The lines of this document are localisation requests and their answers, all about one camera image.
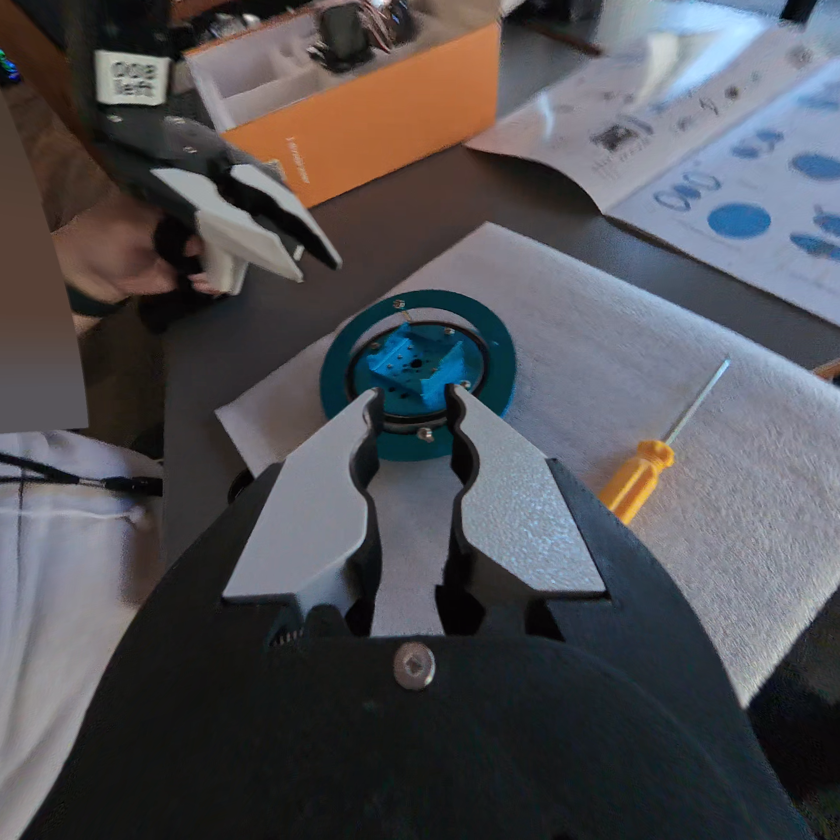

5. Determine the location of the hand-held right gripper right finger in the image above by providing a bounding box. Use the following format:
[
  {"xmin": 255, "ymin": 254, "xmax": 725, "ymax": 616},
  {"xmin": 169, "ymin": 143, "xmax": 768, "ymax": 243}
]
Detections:
[{"xmin": 434, "ymin": 384, "xmax": 608, "ymax": 636}]

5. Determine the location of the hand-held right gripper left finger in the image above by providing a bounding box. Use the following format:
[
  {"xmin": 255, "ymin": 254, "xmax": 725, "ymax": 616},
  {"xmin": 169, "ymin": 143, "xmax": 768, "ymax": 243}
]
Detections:
[{"xmin": 222, "ymin": 387, "xmax": 387, "ymax": 637}]

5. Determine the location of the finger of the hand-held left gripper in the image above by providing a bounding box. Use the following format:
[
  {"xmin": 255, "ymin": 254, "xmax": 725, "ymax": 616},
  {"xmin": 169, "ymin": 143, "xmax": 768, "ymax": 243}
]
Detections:
[
  {"xmin": 230, "ymin": 164, "xmax": 343, "ymax": 271},
  {"xmin": 151, "ymin": 169, "xmax": 306, "ymax": 283}
]

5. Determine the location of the blue metal turntable bearing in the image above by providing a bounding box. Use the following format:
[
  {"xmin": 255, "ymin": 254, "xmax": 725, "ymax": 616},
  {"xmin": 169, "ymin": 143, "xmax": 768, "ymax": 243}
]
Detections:
[{"xmin": 319, "ymin": 289, "xmax": 517, "ymax": 462}]

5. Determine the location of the dark grey desk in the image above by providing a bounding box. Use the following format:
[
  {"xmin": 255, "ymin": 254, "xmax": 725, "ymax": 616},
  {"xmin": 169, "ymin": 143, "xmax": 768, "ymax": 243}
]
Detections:
[{"xmin": 85, "ymin": 20, "xmax": 840, "ymax": 840}]

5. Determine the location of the person's left hand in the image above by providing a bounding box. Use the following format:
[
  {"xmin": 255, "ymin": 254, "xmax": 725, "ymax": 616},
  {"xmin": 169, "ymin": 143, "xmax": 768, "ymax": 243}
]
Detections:
[{"xmin": 52, "ymin": 197, "xmax": 219, "ymax": 299}]

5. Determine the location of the orange cardboard box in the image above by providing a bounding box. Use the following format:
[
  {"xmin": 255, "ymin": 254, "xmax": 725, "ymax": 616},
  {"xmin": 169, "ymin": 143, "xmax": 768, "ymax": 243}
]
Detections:
[{"xmin": 184, "ymin": 0, "xmax": 503, "ymax": 210}]

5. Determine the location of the black wristband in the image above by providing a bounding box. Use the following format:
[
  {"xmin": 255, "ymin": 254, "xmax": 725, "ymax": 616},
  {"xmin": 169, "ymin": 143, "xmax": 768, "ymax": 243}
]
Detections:
[{"xmin": 66, "ymin": 285, "xmax": 129, "ymax": 319}]

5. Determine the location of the black servo motor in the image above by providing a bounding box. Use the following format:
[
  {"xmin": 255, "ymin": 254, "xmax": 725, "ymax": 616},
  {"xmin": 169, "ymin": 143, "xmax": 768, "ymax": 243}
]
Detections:
[{"xmin": 318, "ymin": 3, "xmax": 375, "ymax": 70}]

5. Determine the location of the white foam sheet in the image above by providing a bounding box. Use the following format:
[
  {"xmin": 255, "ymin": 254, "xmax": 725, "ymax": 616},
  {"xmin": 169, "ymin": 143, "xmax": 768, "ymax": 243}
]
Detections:
[{"xmin": 215, "ymin": 222, "xmax": 840, "ymax": 708}]

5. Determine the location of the person's white shirt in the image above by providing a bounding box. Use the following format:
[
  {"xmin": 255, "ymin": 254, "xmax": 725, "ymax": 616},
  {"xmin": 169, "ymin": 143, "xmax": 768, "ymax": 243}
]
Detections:
[{"xmin": 0, "ymin": 430, "xmax": 165, "ymax": 840}]

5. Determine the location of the white instruction booklet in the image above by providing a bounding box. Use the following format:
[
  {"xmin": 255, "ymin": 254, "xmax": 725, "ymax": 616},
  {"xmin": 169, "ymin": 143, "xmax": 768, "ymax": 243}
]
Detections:
[{"xmin": 466, "ymin": 20, "xmax": 840, "ymax": 326}]

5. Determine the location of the yellow handled screwdriver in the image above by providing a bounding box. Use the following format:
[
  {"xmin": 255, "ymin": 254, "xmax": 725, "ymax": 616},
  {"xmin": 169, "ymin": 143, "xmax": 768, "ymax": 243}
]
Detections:
[{"xmin": 598, "ymin": 357, "xmax": 732, "ymax": 526}]

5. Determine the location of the black lanyard strap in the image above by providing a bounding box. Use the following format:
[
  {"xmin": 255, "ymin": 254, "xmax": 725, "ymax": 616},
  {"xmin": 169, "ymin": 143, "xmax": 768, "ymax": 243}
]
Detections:
[{"xmin": 0, "ymin": 451, "xmax": 164, "ymax": 496}]

